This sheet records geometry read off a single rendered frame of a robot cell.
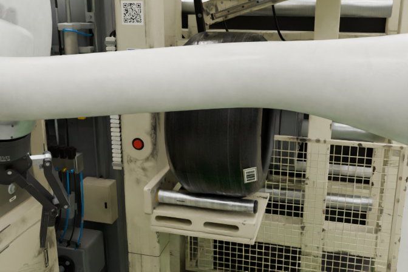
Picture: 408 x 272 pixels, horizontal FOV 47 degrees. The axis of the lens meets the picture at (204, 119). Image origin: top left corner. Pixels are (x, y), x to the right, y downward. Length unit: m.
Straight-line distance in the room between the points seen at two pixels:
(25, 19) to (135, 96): 0.21
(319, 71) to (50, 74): 0.22
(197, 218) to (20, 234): 0.56
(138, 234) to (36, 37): 1.32
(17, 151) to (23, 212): 0.98
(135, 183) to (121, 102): 1.33
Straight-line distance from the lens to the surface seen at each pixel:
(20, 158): 0.68
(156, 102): 0.41
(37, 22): 0.58
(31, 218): 1.66
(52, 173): 0.72
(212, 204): 1.58
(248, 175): 1.42
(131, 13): 1.59
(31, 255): 1.70
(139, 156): 1.69
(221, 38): 1.50
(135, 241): 1.84
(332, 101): 0.41
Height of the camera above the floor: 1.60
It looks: 16 degrees down
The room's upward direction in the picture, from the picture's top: straight up
